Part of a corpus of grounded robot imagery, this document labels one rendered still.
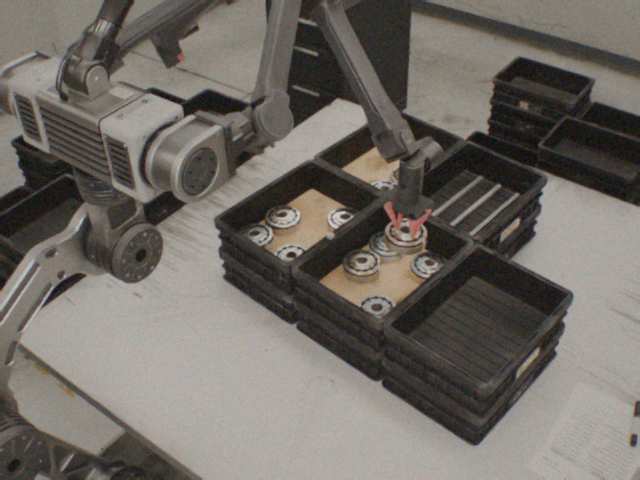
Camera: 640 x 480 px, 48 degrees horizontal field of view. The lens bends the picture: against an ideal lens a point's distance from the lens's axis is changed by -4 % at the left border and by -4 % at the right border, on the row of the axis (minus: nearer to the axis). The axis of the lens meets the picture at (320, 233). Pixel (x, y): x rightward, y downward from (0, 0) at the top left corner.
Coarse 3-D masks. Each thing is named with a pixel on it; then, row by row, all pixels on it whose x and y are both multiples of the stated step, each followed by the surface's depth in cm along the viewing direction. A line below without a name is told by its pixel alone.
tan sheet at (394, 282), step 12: (420, 252) 209; (384, 264) 205; (396, 264) 205; (408, 264) 205; (336, 276) 202; (384, 276) 202; (396, 276) 202; (408, 276) 201; (336, 288) 199; (348, 288) 198; (360, 288) 198; (372, 288) 198; (384, 288) 198; (396, 288) 198; (408, 288) 198; (396, 300) 195
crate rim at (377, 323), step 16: (352, 224) 203; (432, 224) 203; (464, 240) 197; (320, 288) 185; (416, 288) 183; (336, 304) 183; (352, 304) 180; (400, 304) 180; (368, 320) 177; (384, 320) 175
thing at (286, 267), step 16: (288, 176) 222; (336, 176) 222; (256, 192) 215; (368, 208) 208; (224, 224) 204; (240, 240) 200; (320, 240) 198; (272, 256) 194; (304, 256) 194; (288, 272) 192
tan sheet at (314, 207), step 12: (312, 192) 232; (288, 204) 227; (300, 204) 227; (312, 204) 227; (324, 204) 227; (336, 204) 227; (312, 216) 222; (324, 216) 222; (300, 228) 218; (312, 228) 218; (324, 228) 218; (276, 240) 214; (288, 240) 214; (300, 240) 214; (312, 240) 214
